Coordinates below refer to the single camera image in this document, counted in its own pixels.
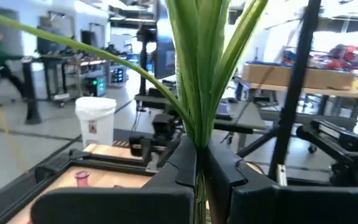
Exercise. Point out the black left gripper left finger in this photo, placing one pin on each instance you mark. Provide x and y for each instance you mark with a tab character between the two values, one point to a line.
110	205

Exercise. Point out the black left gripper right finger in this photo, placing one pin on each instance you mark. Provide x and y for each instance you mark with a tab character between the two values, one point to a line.
291	207

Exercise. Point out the dark red tulip flower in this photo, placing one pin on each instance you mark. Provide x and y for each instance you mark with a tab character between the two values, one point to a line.
204	62

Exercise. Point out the black background robot arm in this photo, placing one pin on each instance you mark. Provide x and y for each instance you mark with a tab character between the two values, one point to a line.
337	140

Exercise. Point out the pink glass vase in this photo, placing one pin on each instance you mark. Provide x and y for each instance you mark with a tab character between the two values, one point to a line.
82	180

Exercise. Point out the white plastic bucket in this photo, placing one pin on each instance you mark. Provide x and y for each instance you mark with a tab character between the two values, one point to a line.
95	121

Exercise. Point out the computer with green lights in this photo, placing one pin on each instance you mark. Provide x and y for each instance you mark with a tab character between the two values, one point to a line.
96	85

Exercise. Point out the wooden workbench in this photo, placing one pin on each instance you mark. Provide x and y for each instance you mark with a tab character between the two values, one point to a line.
337	92

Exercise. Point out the long cardboard box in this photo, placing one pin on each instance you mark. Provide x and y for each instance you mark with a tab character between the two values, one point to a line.
291	76

